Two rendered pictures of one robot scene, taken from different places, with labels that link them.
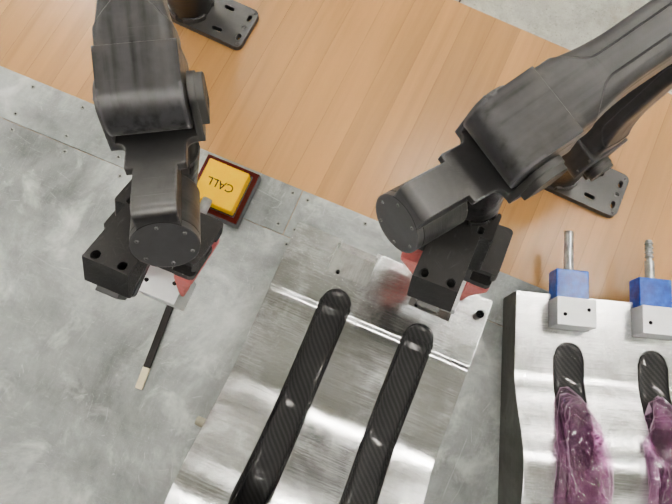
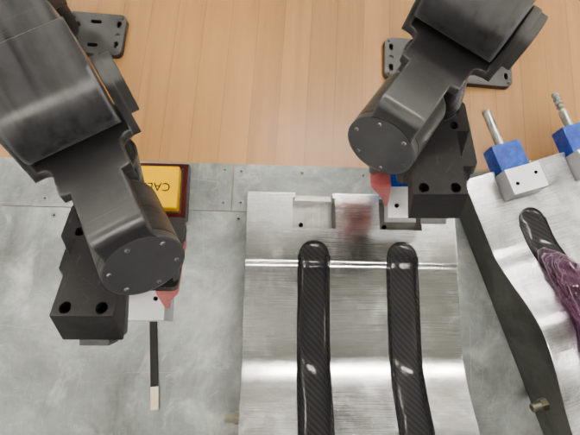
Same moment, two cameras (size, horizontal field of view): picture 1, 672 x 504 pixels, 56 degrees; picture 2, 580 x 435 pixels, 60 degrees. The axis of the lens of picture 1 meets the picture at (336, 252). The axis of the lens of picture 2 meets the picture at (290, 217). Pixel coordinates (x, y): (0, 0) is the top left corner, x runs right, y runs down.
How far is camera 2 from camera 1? 19 cm
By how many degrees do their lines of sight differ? 6
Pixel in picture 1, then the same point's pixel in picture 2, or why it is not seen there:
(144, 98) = (52, 102)
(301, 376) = (309, 336)
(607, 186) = not seen: hidden behind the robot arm
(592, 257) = (507, 128)
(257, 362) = (263, 340)
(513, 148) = (489, 12)
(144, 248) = (121, 279)
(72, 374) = (84, 423)
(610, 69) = not seen: outside the picture
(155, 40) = (37, 28)
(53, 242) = (13, 304)
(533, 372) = (508, 246)
